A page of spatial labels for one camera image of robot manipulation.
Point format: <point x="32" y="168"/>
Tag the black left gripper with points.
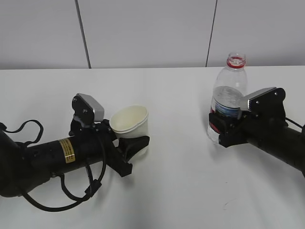
<point x="95" y="143"/>

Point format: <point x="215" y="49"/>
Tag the clear plastic water bottle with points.
<point x="230" y="86"/>

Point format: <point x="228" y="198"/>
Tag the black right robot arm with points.
<point x="273" y="136"/>

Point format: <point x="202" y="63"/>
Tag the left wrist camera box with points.
<point x="87" y="111"/>

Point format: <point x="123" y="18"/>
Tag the white paper cup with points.
<point x="130" y="122"/>

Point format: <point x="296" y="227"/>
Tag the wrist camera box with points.
<point x="87" y="111"/>
<point x="266" y="103"/>

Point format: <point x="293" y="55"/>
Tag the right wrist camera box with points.
<point x="266" y="103"/>

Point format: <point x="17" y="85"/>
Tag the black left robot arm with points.
<point x="25" y="166"/>

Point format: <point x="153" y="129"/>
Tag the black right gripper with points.
<point x="233" y="131"/>

